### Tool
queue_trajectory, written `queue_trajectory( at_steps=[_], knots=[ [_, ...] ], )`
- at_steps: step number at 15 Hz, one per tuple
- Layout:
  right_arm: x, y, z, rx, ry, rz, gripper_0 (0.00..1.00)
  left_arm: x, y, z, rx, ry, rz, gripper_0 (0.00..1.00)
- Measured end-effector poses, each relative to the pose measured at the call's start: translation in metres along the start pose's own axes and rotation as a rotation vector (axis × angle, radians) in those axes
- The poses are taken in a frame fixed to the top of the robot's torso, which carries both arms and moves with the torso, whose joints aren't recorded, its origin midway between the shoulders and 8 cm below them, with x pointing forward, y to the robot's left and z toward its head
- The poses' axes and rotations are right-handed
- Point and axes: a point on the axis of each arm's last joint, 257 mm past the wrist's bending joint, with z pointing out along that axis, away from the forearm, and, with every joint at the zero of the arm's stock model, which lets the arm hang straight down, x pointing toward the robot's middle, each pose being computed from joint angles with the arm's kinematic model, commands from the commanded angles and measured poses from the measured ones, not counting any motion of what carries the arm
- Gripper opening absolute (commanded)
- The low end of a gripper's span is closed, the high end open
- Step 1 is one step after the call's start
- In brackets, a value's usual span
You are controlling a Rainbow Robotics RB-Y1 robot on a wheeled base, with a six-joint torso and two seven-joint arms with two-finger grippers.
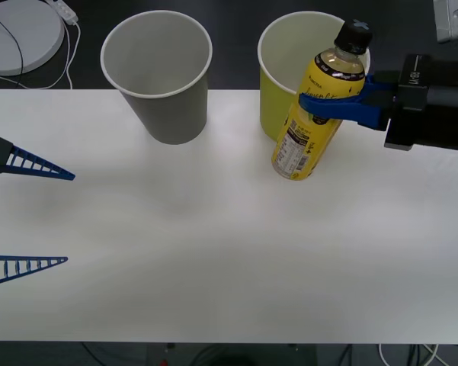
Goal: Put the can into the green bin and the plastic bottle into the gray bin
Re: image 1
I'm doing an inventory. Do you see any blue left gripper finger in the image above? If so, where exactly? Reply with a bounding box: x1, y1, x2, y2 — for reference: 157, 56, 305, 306
0, 133, 76, 181
0, 255, 69, 290

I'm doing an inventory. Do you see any grey plastic bin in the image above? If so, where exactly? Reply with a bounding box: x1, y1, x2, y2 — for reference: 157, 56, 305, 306
100, 10, 213, 146

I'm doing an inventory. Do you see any thin black cable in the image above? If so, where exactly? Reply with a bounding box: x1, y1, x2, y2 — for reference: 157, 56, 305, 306
0, 7, 24, 74

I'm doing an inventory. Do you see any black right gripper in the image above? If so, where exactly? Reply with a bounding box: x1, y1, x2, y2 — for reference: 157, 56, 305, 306
298, 54, 458, 153

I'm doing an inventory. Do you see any white round disc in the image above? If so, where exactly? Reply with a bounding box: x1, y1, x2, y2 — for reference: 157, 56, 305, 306
0, 0, 66, 75

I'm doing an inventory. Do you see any white power strip cable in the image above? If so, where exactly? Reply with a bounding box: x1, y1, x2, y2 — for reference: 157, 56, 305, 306
0, 21, 82, 91

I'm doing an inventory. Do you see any yellow-green plastic bin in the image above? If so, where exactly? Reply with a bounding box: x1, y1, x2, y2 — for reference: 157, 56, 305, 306
257, 10, 371, 145

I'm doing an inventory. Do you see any white power strip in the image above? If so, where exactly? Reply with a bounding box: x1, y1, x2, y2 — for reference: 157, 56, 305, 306
47, 0, 79, 25

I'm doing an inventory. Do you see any yellow bottle with black cap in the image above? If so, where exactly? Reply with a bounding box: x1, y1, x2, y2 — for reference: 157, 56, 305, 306
271, 18, 374, 181

